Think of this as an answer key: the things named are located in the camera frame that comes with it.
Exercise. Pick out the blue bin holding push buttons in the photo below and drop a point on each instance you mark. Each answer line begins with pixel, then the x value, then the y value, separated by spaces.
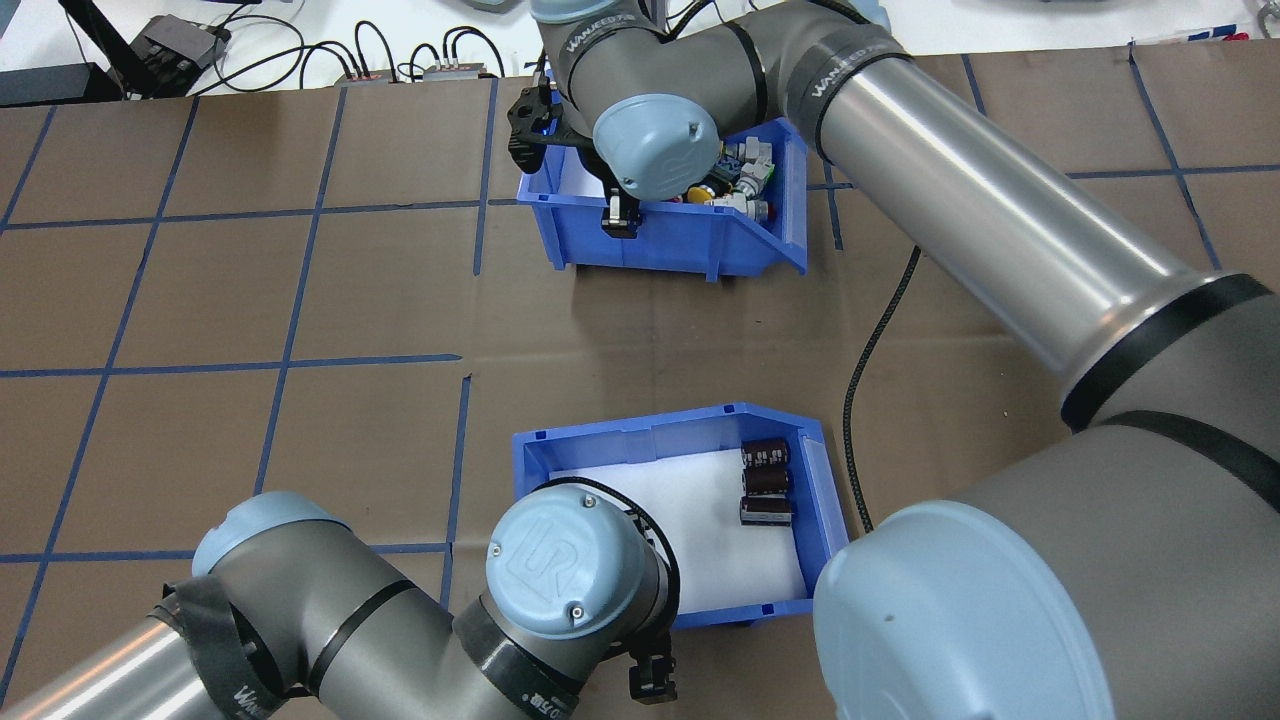
pixel 680 245

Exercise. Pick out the blue bin holding capacitors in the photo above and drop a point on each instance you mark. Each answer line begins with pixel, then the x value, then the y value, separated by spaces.
pixel 640 435

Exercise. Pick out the silver UR5e robot arm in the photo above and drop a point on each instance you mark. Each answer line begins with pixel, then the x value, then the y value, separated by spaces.
pixel 1000 220
pixel 350 620

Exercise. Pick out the small grey hub box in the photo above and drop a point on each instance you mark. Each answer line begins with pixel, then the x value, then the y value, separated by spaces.
pixel 365 77
pixel 455 70

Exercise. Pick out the black power adapter box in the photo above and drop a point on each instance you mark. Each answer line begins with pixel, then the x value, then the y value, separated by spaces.
pixel 180 50

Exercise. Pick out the white foam liner under buttons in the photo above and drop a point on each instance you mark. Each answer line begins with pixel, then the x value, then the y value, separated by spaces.
pixel 580 175

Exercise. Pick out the yellow push button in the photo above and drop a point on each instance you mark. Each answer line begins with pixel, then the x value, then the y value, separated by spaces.
pixel 700 192

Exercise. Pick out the white foam liner under capacitors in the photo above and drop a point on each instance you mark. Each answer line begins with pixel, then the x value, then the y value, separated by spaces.
pixel 700 540

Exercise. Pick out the black stand bar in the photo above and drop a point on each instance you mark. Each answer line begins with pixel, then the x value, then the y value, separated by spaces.
pixel 100 40

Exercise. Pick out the black flat device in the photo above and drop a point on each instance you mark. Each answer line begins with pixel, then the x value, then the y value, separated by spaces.
pixel 50 85

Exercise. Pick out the black switch with blue contact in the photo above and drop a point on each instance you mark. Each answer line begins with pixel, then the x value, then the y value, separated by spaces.
pixel 727 178

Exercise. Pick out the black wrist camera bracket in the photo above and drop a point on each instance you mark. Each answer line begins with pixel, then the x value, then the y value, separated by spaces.
pixel 525 140

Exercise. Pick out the green push button switch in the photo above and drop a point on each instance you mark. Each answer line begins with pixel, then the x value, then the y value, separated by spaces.
pixel 757 178

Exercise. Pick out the grey contact block switch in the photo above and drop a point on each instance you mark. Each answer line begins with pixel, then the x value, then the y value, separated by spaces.
pixel 758 150

